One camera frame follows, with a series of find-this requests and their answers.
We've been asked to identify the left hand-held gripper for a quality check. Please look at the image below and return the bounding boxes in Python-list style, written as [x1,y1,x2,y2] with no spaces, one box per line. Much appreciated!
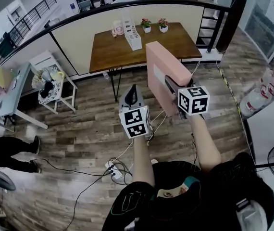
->
[118,84,152,140]

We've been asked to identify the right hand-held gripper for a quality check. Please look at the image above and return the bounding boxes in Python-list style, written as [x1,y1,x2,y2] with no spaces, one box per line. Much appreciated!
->
[164,75,211,120]

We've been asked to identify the pink folder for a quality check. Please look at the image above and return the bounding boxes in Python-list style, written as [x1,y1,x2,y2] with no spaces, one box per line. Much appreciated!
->
[145,41,193,117]

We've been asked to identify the white file holder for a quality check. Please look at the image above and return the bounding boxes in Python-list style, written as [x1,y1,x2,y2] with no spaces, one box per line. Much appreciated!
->
[120,10,143,51]

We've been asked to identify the person's right forearm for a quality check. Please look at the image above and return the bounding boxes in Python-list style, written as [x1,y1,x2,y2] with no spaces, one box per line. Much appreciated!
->
[189,114,222,173]

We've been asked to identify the person's left forearm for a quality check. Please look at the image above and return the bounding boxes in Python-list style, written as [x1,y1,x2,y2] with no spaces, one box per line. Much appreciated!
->
[131,135,156,188]

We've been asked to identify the yellow folder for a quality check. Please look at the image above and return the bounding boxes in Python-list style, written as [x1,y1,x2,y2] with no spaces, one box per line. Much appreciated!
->
[0,65,14,89]

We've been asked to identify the wooden table with black legs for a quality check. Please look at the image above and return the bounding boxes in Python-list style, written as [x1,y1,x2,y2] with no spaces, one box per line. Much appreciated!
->
[88,22,203,103]

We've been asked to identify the potted pink flower plant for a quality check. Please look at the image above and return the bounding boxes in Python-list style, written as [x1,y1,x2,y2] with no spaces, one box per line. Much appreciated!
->
[140,18,152,34]
[158,18,170,34]

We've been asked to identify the pink and white jar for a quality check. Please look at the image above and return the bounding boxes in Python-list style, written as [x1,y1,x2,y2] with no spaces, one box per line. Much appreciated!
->
[110,20,125,38]

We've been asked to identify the white power strip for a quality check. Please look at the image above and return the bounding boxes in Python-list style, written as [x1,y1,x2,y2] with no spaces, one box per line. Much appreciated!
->
[104,161,124,179]

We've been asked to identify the large clear water bottle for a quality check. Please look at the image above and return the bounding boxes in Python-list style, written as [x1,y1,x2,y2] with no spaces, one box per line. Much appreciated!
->
[259,67,274,96]
[238,87,268,118]

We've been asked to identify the dark wooden pillar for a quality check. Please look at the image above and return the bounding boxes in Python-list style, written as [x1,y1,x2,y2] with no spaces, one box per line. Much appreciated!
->
[215,0,247,54]

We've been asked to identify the pile of bags and clothes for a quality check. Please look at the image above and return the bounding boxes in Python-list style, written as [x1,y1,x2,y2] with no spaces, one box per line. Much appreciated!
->
[31,65,65,105]

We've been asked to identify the black curved handrail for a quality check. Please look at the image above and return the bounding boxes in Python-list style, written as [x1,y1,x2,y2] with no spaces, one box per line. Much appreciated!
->
[0,0,232,79]

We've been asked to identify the white chair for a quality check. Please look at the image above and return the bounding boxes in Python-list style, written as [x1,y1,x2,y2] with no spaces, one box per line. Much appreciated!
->
[28,50,78,116]

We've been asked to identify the glass door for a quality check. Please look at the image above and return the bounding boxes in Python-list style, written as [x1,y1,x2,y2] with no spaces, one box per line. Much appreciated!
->
[243,0,274,63]

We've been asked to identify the person's black shirt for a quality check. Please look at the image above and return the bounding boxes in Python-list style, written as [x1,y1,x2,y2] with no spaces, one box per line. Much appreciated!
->
[101,152,274,231]

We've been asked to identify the pale grey desk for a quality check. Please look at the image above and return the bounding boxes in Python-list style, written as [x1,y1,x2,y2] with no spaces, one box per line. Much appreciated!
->
[0,62,49,130]

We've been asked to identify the black stair railing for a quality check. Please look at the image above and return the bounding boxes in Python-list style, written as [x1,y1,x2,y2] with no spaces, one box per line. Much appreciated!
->
[6,0,58,47]

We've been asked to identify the black floor cable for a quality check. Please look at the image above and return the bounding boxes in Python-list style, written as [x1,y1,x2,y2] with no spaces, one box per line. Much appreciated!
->
[30,157,134,231]

